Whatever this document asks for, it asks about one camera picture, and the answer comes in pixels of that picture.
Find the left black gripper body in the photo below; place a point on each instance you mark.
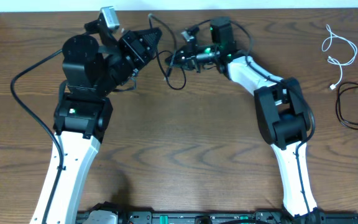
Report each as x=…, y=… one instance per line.
x=132, y=53

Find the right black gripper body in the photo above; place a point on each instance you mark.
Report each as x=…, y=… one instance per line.
x=191, y=56

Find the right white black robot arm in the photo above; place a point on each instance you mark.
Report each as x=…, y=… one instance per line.
x=285, y=120

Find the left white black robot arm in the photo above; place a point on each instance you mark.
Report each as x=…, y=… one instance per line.
x=94, y=65

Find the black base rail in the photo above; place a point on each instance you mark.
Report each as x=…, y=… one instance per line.
x=115, y=214

